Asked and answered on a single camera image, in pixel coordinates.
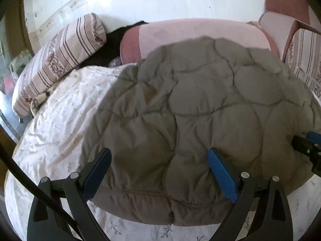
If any olive quilted hooded jacket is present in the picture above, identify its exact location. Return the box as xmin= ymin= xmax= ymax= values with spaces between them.
xmin=81 ymin=37 xmax=320 ymax=226

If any striped floral cushion right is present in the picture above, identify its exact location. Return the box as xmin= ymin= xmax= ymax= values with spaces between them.
xmin=285 ymin=29 xmax=320 ymax=98

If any striped floral cushion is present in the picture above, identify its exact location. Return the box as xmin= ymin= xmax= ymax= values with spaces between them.
xmin=11 ymin=12 xmax=106 ymax=118
xmin=285 ymin=29 xmax=320 ymax=98

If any pink sofa backrest cushion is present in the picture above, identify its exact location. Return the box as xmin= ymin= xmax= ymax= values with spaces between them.
xmin=258 ymin=0 xmax=320 ymax=60

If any striped floral cushion left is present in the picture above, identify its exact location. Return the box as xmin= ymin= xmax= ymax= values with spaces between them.
xmin=11 ymin=12 xmax=106 ymax=118

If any black garment behind bolster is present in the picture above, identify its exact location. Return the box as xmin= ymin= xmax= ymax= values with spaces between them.
xmin=76 ymin=21 xmax=147 ymax=69

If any pink bolster cushion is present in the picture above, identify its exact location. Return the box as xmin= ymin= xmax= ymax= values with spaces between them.
xmin=120 ymin=18 xmax=279 ymax=64

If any black cable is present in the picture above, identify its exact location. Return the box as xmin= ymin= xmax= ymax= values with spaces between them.
xmin=0 ymin=142 xmax=81 ymax=239

